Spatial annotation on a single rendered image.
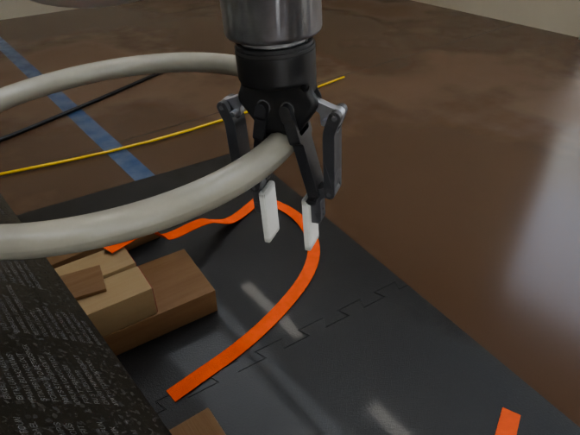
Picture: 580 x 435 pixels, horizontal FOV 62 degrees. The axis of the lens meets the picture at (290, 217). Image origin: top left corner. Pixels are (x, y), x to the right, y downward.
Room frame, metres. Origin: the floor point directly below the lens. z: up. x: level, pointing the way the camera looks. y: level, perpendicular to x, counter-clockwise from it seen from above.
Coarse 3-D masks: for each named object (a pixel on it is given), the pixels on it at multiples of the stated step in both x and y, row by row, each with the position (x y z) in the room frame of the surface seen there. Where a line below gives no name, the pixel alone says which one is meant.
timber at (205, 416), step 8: (208, 408) 0.66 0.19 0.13; (192, 416) 0.64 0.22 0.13; (200, 416) 0.64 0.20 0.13; (208, 416) 0.64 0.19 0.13; (184, 424) 0.62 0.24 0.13; (192, 424) 0.62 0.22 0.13; (200, 424) 0.62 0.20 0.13; (208, 424) 0.62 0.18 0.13; (216, 424) 0.62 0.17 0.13; (176, 432) 0.60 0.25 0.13; (184, 432) 0.60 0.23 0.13; (192, 432) 0.60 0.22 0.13; (200, 432) 0.60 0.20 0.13; (208, 432) 0.60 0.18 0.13; (216, 432) 0.60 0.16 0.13; (224, 432) 0.60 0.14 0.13
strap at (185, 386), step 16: (288, 208) 1.64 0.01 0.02; (192, 224) 1.39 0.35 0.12; (304, 272) 1.25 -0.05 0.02; (304, 288) 1.17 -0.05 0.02; (288, 304) 1.10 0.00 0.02; (272, 320) 1.03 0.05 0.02; (256, 336) 0.97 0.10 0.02; (224, 352) 0.91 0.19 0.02; (240, 352) 0.91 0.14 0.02; (208, 368) 0.86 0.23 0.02; (176, 384) 0.80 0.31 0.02; (192, 384) 0.80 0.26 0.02; (176, 400) 0.75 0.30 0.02; (512, 416) 0.71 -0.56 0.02; (496, 432) 0.66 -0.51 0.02; (512, 432) 0.66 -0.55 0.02
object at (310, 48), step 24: (240, 48) 0.44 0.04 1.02; (288, 48) 0.43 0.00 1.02; (312, 48) 0.45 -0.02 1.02; (240, 72) 0.44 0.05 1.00; (264, 72) 0.42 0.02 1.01; (288, 72) 0.42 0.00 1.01; (312, 72) 0.44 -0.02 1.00; (240, 96) 0.46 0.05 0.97; (264, 96) 0.45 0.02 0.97; (288, 96) 0.44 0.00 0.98; (312, 96) 0.44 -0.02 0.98
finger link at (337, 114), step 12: (336, 120) 0.42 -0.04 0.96; (324, 132) 0.43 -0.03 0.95; (336, 132) 0.43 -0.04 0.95; (324, 144) 0.43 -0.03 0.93; (336, 144) 0.43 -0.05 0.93; (324, 156) 0.43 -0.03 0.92; (336, 156) 0.43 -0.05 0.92; (324, 168) 0.43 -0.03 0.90; (336, 168) 0.43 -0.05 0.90; (324, 180) 0.43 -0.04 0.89; (336, 180) 0.43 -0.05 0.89; (324, 192) 0.43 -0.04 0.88
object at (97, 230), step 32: (96, 64) 0.75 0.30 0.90; (128, 64) 0.76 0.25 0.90; (160, 64) 0.76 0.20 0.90; (192, 64) 0.75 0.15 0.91; (224, 64) 0.72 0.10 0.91; (0, 96) 0.66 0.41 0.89; (32, 96) 0.69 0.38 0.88; (256, 160) 0.40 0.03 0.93; (192, 192) 0.35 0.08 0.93; (224, 192) 0.36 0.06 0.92; (0, 224) 0.32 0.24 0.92; (32, 224) 0.32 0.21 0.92; (64, 224) 0.31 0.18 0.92; (96, 224) 0.31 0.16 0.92; (128, 224) 0.32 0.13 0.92; (160, 224) 0.33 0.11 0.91; (0, 256) 0.30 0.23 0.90; (32, 256) 0.30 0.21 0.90
